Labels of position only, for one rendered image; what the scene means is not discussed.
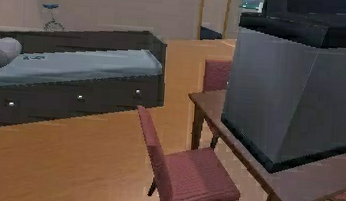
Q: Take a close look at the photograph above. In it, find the grey pillow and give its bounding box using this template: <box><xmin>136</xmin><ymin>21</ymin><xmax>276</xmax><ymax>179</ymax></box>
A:
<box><xmin>0</xmin><ymin>36</ymin><xmax>24</xmax><ymax>70</ymax></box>

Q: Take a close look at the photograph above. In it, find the small blue-grey flat object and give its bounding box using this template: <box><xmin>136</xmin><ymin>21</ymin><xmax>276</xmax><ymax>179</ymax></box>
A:
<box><xmin>22</xmin><ymin>54</ymin><xmax>45</xmax><ymax>62</ymax></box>

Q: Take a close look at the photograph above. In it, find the blue stool with wire base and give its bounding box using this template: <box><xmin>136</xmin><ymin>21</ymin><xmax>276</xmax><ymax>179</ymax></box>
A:
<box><xmin>40</xmin><ymin>2</ymin><xmax>67</xmax><ymax>33</ymax></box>

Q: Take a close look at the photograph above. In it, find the large grey black box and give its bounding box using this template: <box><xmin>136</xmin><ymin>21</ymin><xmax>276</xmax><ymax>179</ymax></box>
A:
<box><xmin>218</xmin><ymin>0</ymin><xmax>346</xmax><ymax>178</ymax></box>

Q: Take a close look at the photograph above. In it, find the red upholstered chair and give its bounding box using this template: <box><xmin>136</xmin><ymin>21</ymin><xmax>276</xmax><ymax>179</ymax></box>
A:
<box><xmin>131</xmin><ymin>105</ymin><xmax>246</xmax><ymax>201</ymax></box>
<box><xmin>198</xmin><ymin>58</ymin><xmax>234</xmax><ymax>151</ymax></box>

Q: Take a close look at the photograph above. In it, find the dark wood bed with drawers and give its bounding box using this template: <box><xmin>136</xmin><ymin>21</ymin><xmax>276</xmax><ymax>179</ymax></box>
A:
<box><xmin>0</xmin><ymin>22</ymin><xmax>169</xmax><ymax>141</ymax></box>

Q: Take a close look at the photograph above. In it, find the brown wood dining table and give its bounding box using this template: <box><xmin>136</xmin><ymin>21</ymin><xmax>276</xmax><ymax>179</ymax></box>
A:
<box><xmin>181</xmin><ymin>87</ymin><xmax>346</xmax><ymax>201</ymax></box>

